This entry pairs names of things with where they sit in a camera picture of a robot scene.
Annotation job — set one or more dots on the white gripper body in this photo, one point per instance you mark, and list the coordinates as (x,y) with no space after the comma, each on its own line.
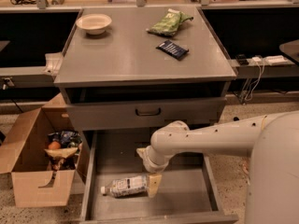
(152,166)

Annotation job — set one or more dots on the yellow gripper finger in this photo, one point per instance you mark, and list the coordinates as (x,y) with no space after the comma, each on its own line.
(154,181)
(143,152)

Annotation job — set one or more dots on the clear plastic water bottle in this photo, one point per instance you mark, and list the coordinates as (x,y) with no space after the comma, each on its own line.
(126,186)

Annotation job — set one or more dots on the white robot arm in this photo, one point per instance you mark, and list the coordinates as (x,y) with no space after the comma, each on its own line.
(270,141)

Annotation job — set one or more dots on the open grey bottom drawer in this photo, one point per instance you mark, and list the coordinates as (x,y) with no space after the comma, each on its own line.
(187,193)

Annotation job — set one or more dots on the closed grey drawer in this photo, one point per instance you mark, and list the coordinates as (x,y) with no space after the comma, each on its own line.
(121,115)

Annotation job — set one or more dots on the grey drawer cabinet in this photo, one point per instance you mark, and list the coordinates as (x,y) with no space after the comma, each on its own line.
(123,63)

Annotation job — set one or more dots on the blue snack bag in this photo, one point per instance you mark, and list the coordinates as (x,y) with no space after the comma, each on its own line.
(66,138)

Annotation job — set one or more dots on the yellow snack bag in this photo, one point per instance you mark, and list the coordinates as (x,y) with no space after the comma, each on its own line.
(62,152)

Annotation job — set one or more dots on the orange fruit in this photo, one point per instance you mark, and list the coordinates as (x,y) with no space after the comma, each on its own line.
(54,145)

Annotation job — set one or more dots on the dark blue snack packet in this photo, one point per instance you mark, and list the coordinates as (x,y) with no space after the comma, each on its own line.
(172,49)

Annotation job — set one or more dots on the cardboard box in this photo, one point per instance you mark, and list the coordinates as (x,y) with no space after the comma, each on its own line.
(23,155)

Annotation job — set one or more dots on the green chip bag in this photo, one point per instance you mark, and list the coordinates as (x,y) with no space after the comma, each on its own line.
(169,24)

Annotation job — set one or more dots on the black power adapter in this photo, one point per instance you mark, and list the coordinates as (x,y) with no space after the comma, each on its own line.
(241,59)

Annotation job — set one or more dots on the white ceramic bowl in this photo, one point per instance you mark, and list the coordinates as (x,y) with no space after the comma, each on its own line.
(94,24)

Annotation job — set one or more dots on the white charger plug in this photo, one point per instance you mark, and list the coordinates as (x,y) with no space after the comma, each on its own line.
(256,59)

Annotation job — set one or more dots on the white power strip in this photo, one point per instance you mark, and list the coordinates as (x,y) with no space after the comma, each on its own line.
(276,60)

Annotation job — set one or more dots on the black drawer handle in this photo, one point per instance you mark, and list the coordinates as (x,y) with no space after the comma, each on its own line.
(155,112)

